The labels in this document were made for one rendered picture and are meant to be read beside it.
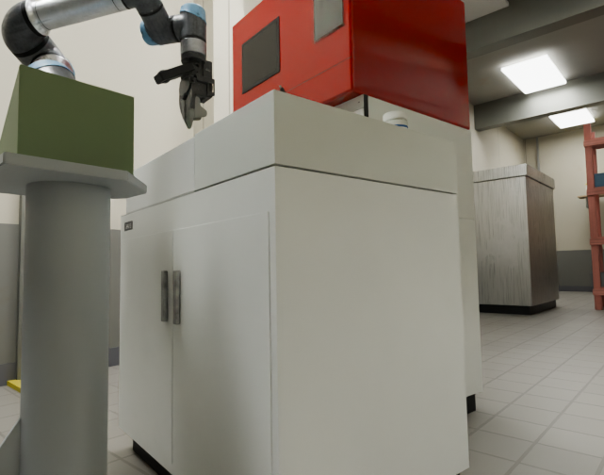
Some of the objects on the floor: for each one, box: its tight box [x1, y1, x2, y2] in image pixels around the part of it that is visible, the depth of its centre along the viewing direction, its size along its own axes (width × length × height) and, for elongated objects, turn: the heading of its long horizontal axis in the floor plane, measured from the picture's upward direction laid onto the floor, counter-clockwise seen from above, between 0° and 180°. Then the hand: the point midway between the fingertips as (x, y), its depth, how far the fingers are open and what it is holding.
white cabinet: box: [119, 166, 469, 475], centre depth 136 cm, size 64×96×82 cm
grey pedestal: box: [0, 152, 147, 475], centre depth 83 cm, size 51×44×82 cm
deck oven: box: [473, 163, 559, 315], centre depth 616 cm, size 143×112×185 cm
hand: (187, 123), depth 126 cm, fingers closed
